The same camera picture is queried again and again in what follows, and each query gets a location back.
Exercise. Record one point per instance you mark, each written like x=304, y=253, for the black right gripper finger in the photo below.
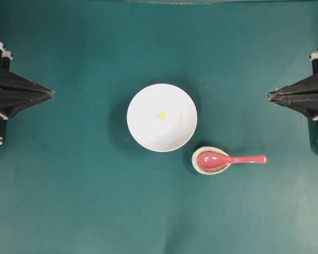
x=306, y=104
x=305, y=86

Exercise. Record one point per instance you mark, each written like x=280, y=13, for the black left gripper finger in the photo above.
x=15, y=82
x=11, y=103

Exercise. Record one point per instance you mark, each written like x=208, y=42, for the speckled ceramic spoon rest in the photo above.
x=203, y=171

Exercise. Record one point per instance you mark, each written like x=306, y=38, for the white round bowl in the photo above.
x=156, y=135

